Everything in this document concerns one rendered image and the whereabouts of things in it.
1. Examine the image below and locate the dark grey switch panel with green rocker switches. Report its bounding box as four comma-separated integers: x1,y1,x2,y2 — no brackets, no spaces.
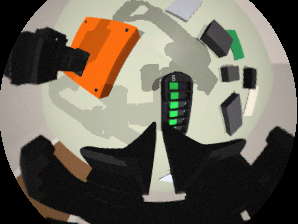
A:
161,71,194,135

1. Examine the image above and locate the green flat panel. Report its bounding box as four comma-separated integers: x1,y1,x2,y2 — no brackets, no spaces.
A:
225,30,245,60

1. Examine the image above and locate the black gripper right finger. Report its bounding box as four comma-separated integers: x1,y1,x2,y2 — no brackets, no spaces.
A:
162,121,246,194

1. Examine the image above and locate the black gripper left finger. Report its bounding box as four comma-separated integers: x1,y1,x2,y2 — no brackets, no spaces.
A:
80,121,157,196

